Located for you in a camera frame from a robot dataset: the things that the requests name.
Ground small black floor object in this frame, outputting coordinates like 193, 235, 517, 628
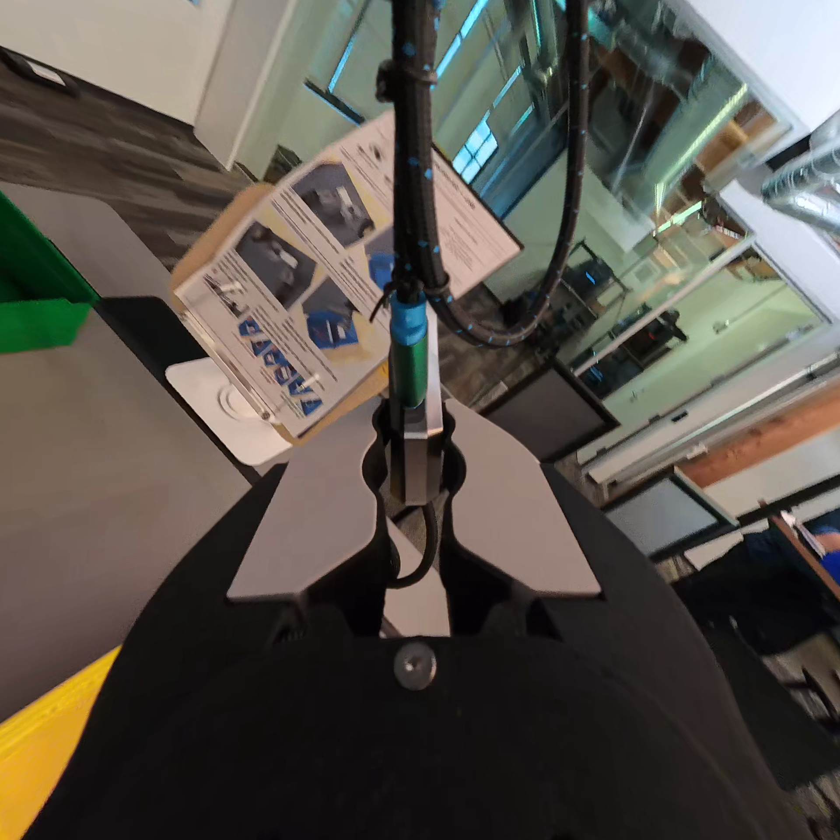
16, 59, 73, 90

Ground printed instruction sheet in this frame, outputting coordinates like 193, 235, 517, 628
171, 108, 526, 441

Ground instruction sheet on stand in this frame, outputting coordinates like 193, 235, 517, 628
168, 184, 395, 454

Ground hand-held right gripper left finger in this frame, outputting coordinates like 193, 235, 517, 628
227, 401, 395, 605

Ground yellow plastic bin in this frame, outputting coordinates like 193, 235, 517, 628
0, 644, 126, 840

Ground black monitor on stand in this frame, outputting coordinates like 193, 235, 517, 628
476, 357, 623, 467

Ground silver ventilation duct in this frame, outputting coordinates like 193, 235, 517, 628
762, 112, 840, 237

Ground black mat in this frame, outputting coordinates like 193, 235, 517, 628
99, 296, 263, 487

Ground white stand base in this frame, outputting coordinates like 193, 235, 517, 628
164, 357, 296, 469

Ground green plastic bin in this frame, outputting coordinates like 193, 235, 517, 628
0, 191, 103, 355

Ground braided hdmi cable green plugs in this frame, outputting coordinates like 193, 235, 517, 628
368, 0, 592, 408

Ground silver port hub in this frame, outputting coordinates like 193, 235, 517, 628
384, 381, 450, 510

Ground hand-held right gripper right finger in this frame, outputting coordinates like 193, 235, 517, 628
440, 398, 605, 601

